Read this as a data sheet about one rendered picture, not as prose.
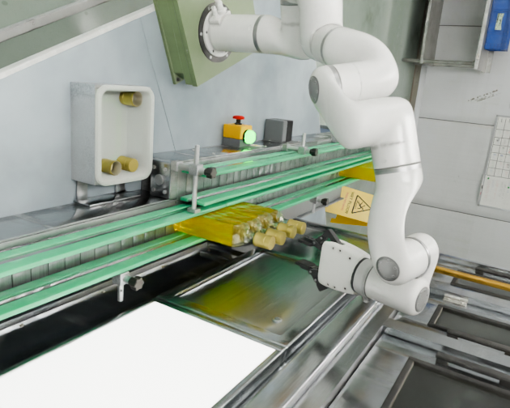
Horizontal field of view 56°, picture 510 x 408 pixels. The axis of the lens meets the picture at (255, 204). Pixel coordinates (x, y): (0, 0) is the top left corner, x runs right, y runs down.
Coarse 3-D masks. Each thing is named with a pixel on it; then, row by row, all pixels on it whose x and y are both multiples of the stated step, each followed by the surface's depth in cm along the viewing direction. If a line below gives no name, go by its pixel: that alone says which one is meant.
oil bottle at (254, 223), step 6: (216, 210) 128; (222, 210) 128; (228, 216) 124; (234, 216) 124; (240, 216) 125; (246, 216) 125; (246, 222) 121; (252, 222) 121; (258, 222) 122; (252, 228) 120; (258, 228) 121
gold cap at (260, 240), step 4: (260, 232) 116; (256, 236) 114; (260, 236) 114; (264, 236) 114; (268, 236) 113; (272, 236) 113; (256, 240) 114; (260, 240) 114; (264, 240) 113; (268, 240) 113; (272, 240) 114; (256, 244) 115; (260, 244) 114; (264, 244) 113; (268, 244) 113; (272, 244) 114; (264, 248) 114; (268, 248) 113; (272, 248) 114
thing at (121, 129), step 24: (96, 96) 101; (144, 96) 116; (96, 120) 103; (120, 120) 117; (144, 120) 117; (96, 144) 104; (120, 144) 119; (144, 144) 118; (96, 168) 105; (144, 168) 120
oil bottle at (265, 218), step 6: (228, 210) 130; (234, 210) 129; (240, 210) 129; (246, 210) 129; (252, 210) 130; (258, 210) 130; (252, 216) 126; (258, 216) 126; (264, 216) 126; (270, 216) 127; (264, 222) 125
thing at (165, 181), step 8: (152, 160) 122; (160, 160) 121; (168, 160) 122; (152, 168) 123; (160, 168) 121; (168, 168) 120; (152, 176) 123; (160, 176) 121; (168, 176) 120; (176, 176) 122; (152, 184) 124; (160, 184) 122; (168, 184) 121; (176, 184) 123; (152, 192) 124; (160, 192) 123; (168, 192) 121; (176, 192) 123
